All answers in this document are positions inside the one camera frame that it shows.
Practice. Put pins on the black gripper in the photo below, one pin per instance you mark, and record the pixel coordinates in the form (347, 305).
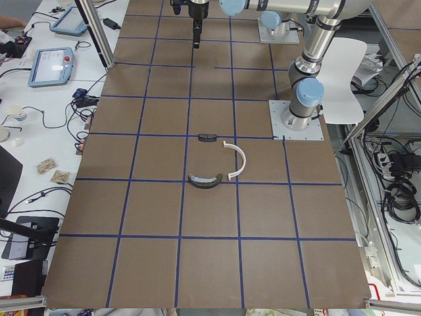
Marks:
(197, 11)

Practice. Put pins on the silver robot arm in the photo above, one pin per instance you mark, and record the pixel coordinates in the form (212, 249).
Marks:
(304, 69)
(273, 13)

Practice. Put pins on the black power adapter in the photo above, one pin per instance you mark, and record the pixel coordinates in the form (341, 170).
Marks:
(111, 24)

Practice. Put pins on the dark grey brake pad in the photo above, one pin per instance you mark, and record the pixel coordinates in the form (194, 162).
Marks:
(207, 137)

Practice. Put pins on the white curved plastic clip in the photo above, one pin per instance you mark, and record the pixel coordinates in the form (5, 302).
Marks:
(240, 154)

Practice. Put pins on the far blue teach pendant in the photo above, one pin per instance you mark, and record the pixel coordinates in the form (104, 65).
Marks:
(70, 23)

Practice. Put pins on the blue teach pendant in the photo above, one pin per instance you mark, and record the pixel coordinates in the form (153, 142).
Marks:
(51, 67)
(70, 23)

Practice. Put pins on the white chair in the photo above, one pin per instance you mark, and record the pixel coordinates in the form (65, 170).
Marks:
(339, 64)

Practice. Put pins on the near blue teach pendant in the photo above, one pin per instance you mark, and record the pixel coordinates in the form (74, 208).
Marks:
(51, 67)

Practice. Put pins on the green curved brake shoe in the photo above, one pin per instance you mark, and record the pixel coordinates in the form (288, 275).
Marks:
(205, 183)

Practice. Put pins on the white paper cup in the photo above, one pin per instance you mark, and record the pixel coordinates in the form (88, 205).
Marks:
(17, 112)

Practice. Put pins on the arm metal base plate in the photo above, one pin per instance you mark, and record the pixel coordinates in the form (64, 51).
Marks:
(287, 127)
(286, 33)

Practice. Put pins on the aluminium frame post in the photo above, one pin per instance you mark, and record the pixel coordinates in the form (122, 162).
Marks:
(96, 31)

